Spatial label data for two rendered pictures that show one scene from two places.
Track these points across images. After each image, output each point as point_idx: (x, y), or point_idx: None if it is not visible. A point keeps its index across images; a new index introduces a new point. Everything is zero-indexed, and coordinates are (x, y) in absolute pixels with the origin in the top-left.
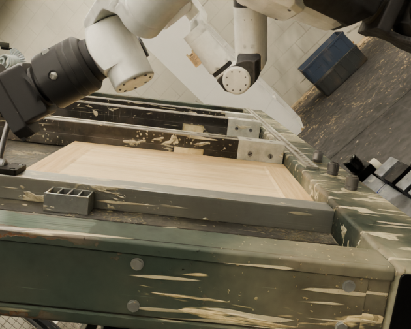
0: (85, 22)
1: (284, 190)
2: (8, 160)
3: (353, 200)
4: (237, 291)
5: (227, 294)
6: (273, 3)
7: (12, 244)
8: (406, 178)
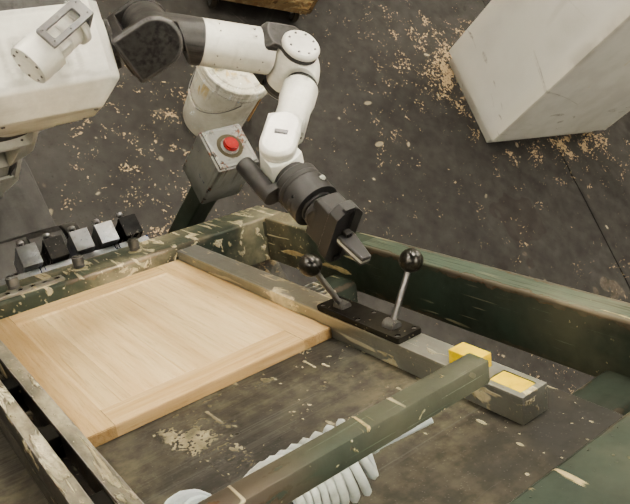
0: (295, 148)
1: (131, 283)
2: (251, 408)
3: (167, 242)
4: None
5: None
6: (87, 114)
7: None
8: (79, 240)
